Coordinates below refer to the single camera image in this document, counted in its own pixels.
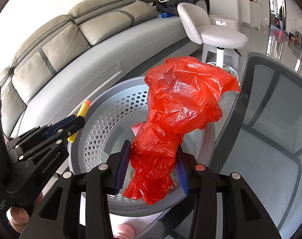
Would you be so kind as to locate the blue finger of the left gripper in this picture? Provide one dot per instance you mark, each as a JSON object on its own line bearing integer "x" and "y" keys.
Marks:
{"x": 54, "y": 128}
{"x": 34, "y": 145}

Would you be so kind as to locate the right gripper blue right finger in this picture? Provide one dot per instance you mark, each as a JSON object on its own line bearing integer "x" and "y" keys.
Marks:
{"x": 243, "y": 214}

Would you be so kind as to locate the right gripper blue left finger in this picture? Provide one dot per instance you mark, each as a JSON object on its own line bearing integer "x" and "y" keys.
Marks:
{"x": 58, "y": 214}

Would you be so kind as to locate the yellow foam dart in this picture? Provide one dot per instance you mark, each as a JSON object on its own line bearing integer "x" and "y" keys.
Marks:
{"x": 79, "y": 121}

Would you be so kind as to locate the red plastic bag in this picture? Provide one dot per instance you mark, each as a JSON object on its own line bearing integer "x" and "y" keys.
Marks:
{"x": 183, "y": 96}

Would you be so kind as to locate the grey perforated trash bin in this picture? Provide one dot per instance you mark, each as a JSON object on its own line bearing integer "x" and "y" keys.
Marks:
{"x": 108, "y": 125}

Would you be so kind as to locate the person's left hand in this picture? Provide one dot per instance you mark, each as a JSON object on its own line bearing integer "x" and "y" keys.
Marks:
{"x": 18, "y": 218}

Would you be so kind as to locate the grey sofa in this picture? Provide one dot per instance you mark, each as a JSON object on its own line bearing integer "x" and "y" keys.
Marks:
{"x": 81, "y": 54}

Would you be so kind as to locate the black glass coffee table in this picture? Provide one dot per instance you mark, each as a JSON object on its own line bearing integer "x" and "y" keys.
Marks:
{"x": 261, "y": 139}

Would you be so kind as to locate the pile of clothes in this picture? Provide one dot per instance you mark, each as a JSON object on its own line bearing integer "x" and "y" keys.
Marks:
{"x": 168, "y": 8}

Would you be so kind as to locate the white swivel stool chair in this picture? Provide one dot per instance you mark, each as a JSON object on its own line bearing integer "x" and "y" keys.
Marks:
{"x": 221, "y": 44}

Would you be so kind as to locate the white plastic step stool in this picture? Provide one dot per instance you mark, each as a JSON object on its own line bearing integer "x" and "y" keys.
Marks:
{"x": 230, "y": 22}

